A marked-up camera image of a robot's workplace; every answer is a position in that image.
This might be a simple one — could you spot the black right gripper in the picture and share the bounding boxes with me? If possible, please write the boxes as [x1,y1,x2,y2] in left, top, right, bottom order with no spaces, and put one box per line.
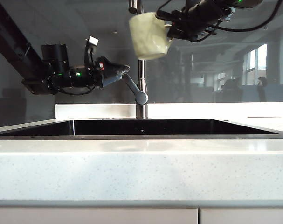
[156,3,233,43]

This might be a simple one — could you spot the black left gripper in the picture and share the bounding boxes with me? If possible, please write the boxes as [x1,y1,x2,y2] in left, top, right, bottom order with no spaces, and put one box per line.
[69,56,131,89]

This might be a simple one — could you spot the pale green dimpled mug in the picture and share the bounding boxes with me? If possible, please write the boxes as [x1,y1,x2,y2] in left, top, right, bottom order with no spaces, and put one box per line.
[129,12,173,61]

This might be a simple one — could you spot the grey faucet lever handle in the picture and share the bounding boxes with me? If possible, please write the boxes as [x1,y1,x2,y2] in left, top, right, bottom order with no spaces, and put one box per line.
[122,73,149,105]

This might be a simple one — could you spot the chrome gooseneck faucet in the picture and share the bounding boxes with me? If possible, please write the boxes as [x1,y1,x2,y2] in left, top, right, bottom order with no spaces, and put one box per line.
[128,0,149,120]

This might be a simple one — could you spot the black undermount sink basin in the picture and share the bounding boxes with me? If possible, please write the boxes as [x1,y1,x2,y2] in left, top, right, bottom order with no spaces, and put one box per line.
[0,119,279,140]

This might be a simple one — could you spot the white backsplash ledge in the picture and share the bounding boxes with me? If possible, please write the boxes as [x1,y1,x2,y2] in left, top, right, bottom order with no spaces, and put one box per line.
[55,102,283,120]

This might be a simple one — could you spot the wide grey cabinet door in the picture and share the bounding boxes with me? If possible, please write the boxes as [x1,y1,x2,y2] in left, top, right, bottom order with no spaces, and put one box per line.
[0,208,199,224]

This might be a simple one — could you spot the narrow grey cabinet door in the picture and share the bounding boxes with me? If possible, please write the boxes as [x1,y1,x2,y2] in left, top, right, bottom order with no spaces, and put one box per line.
[200,208,283,224]

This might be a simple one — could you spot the short black looped cable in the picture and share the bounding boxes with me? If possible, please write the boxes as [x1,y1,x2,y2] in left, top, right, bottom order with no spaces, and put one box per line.
[156,0,173,15]

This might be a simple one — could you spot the left wrist camera white-capped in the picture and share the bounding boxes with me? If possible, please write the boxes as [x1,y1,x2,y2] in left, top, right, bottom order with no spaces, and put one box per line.
[84,35,100,69]

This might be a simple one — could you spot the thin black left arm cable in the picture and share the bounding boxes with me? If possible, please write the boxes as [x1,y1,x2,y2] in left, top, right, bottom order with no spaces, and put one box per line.
[56,84,96,96]

